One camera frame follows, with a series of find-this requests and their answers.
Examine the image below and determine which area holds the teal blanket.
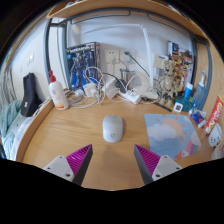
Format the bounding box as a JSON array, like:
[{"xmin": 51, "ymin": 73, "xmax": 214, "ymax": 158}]
[{"xmin": 0, "ymin": 99, "xmax": 23, "ymax": 138}]

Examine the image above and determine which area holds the wooden shelf unit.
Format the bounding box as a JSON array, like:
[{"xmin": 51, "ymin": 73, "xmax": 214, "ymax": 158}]
[{"xmin": 46, "ymin": 0, "xmax": 209, "ymax": 39}]

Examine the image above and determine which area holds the white blue wall card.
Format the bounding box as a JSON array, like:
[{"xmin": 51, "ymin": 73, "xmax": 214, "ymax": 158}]
[{"xmin": 153, "ymin": 53, "xmax": 169, "ymax": 69}]

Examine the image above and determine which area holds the white cable bundle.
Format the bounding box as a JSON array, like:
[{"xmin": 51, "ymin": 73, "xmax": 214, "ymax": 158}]
[{"xmin": 66, "ymin": 66, "xmax": 104, "ymax": 109}]

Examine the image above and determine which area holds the black cable teal plug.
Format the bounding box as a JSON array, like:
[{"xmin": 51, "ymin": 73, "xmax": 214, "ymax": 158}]
[{"xmin": 124, "ymin": 50, "xmax": 151, "ymax": 78}]

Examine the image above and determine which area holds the sky cloud print mouse pad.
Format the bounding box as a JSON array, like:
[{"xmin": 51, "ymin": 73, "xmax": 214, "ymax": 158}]
[{"xmin": 143, "ymin": 113, "xmax": 202, "ymax": 161}]

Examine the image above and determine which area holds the steel cup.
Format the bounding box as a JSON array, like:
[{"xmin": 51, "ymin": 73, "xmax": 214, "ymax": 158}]
[{"xmin": 119, "ymin": 68, "xmax": 137, "ymax": 88}]

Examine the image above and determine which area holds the small white digital clock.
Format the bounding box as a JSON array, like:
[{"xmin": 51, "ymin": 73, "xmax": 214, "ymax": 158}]
[{"xmin": 172, "ymin": 101, "xmax": 184, "ymax": 114}]

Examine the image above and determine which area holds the black ruler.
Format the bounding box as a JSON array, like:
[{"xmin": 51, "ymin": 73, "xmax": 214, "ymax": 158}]
[{"xmin": 153, "ymin": 101, "xmax": 174, "ymax": 113}]

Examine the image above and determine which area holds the white power adapter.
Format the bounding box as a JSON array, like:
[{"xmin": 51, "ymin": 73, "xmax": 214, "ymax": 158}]
[{"xmin": 101, "ymin": 77, "xmax": 119, "ymax": 99}]

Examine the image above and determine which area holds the blue robot model kit box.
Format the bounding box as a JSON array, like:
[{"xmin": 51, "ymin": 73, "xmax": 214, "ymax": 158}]
[{"xmin": 65, "ymin": 41, "xmax": 102, "ymax": 91}]

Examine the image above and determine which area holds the white charger block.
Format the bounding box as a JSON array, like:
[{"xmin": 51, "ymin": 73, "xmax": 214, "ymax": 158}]
[{"xmin": 82, "ymin": 82, "xmax": 98, "ymax": 98}]

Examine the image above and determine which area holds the black power adapter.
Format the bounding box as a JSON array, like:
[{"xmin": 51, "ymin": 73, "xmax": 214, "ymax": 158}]
[{"xmin": 114, "ymin": 79, "xmax": 128, "ymax": 94}]

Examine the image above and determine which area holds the grey white computer mouse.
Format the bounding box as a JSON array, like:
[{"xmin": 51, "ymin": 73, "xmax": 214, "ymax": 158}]
[{"xmin": 102, "ymin": 115, "xmax": 124, "ymax": 144}]

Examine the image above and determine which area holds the white power strip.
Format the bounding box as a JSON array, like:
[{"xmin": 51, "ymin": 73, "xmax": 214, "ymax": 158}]
[{"xmin": 119, "ymin": 89, "xmax": 142, "ymax": 105}]

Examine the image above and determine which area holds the white desk lamp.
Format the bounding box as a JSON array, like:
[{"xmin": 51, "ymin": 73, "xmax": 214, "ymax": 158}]
[{"xmin": 81, "ymin": 23, "xmax": 160, "ymax": 101}]

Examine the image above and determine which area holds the white wall socket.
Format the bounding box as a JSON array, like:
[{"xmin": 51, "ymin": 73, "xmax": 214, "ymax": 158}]
[{"xmin": 104, "ymin": 48, "xmax": 120, "ymax": 64}]

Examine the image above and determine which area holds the white red pump lotion bottle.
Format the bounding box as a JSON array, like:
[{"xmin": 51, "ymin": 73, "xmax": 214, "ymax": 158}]
[{"xmin": 48, "ymin": 70, "xmax": 70, "ymax": 111}]

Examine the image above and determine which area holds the black bag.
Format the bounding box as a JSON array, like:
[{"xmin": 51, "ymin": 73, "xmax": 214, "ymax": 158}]
[{"xmin": 20, "ymin": 72, "xmax": 43, "ymax": 118}]

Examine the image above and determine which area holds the blue white-capped tube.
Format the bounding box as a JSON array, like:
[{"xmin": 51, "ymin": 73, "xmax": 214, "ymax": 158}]
[{"xmin": 183, "ymin": 82, "xmax": 194, "ymax": 101}]

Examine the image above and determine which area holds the blue drink carton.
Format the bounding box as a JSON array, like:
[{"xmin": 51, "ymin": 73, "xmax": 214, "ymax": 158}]
[{"xmin": 191, "ymin": 109, "xmax": 208, "ymax": 129}]

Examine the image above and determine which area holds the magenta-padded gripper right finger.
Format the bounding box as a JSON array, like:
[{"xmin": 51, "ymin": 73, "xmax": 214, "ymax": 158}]
[{"xmin": 133, "ymin": 143, "xmax": 184, "ymax": 186}]

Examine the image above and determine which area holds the colourful picture collage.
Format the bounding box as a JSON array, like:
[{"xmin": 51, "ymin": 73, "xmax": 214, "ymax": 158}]
[{"xmin": 167, "ymin": 40, "xmax": 194, "ymax": 91}]

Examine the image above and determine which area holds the red chips can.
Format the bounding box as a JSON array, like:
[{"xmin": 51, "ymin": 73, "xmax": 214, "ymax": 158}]
[{"xmin": 203, "ymin": 94, "xmax": 224, "ymax": 136}]

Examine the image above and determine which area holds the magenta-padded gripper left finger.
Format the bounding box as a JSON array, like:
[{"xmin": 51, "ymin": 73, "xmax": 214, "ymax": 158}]
[{"xmin": 43, "ymin": 143, "xmax": 94, "ymax": 187}]

